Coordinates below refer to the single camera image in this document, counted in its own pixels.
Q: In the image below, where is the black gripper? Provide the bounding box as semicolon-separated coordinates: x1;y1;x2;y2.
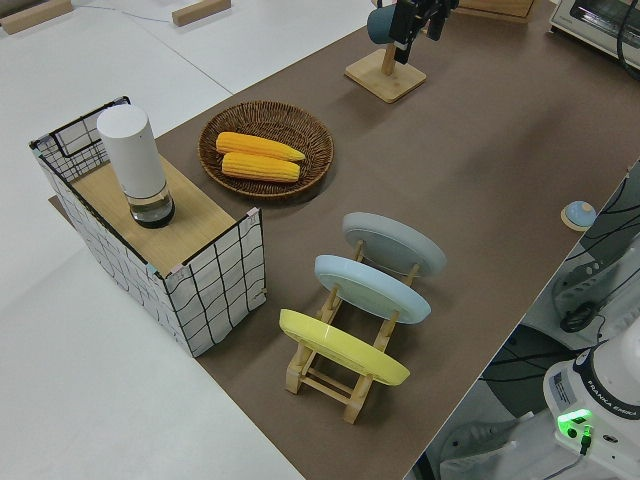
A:
390;0;459;64

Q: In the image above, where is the gray plate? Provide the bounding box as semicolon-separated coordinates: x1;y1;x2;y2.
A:
342;212;447;277

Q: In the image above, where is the light blue plate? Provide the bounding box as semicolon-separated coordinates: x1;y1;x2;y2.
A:
313;254;433;327

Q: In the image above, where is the yellow plate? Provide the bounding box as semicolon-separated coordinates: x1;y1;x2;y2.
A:
278;308;412;387

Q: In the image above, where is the wooden plate rack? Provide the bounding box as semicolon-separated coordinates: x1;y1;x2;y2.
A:
284;239;422;426

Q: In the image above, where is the dark teal mug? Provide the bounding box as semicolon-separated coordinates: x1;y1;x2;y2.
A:
367;5;401;46

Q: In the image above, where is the wooden mug tree stand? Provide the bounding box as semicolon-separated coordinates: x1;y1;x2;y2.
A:
344;0;428;105

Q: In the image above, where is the large wooden box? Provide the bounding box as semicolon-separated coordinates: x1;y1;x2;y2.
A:
457;0;538;25

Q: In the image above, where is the brown table mat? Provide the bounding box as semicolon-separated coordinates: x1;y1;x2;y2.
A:
47;0;640;480

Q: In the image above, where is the round wicker basket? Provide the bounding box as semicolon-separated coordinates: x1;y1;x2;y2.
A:
198;101;335;202

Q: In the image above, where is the white toaster oven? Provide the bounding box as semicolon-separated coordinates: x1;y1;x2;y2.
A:
547;0;640;60

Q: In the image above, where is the yellow corn cob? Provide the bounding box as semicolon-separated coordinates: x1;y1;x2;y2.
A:
215;131;307;163
220;152;302;184

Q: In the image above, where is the wooden block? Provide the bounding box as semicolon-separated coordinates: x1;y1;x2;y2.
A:
171;0;233;26
0;0;74;35

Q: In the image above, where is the blue service bell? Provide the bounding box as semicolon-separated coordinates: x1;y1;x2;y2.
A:
559;200;596;232

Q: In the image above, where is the white cylindrical bottle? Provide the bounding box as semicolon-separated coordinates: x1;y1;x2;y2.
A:
96;105;177;230

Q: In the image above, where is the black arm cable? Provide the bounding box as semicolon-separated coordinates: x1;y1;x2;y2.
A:
615;0;640;81

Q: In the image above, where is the wire shelf with wooden boards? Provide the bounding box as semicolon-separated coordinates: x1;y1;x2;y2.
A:
28;95;265;359

